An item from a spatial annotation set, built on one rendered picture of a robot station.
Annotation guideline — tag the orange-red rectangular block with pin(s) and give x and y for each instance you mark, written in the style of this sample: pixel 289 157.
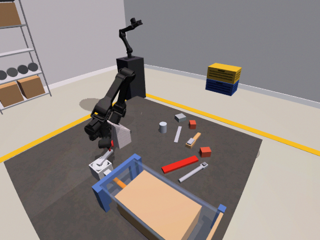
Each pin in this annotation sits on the orange-red rectangular block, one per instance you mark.
pixel 205 152
pixel 192 124

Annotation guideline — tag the red long bar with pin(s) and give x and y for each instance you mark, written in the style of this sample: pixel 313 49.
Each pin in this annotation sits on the red long bar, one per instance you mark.
pixel 179 164

